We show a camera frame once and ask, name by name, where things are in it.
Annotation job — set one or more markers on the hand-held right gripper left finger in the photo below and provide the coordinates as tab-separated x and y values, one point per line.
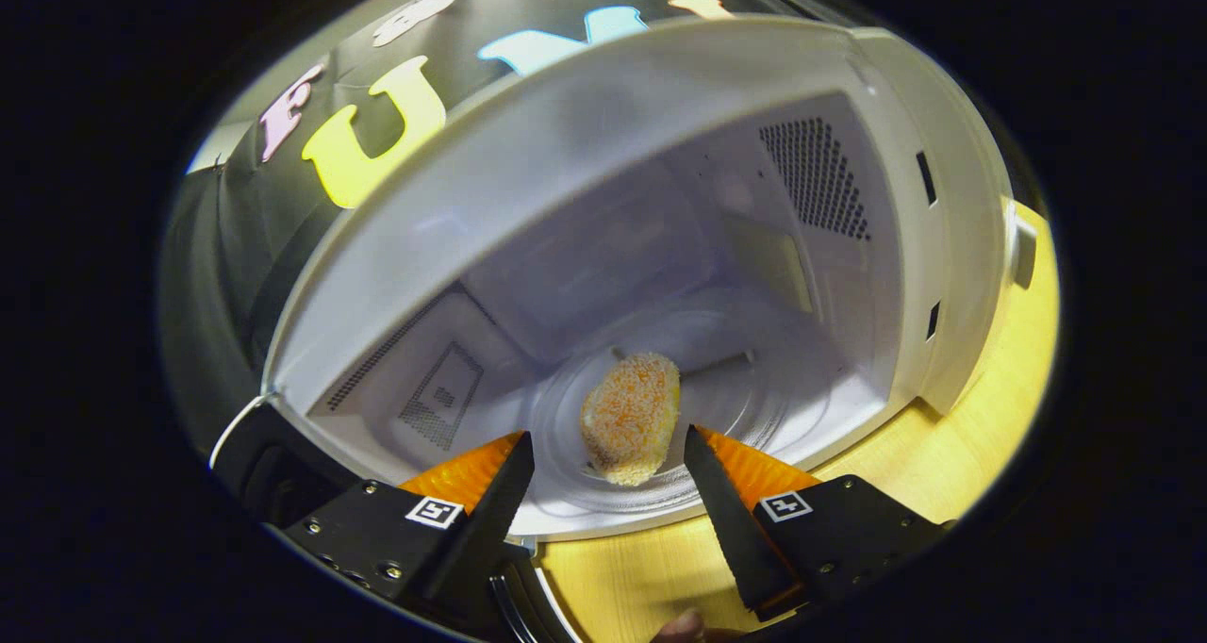
490	520

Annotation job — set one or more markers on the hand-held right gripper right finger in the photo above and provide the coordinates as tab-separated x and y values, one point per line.
731	520

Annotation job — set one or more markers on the breaded orange croquette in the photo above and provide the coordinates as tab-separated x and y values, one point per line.
630	417

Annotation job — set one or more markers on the white microwave oven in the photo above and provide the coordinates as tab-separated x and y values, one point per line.
566	153

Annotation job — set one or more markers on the glass microwave turntable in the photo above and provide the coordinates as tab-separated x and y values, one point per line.
754	407

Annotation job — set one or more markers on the black backdrop cloth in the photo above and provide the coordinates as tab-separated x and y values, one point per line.
236	247

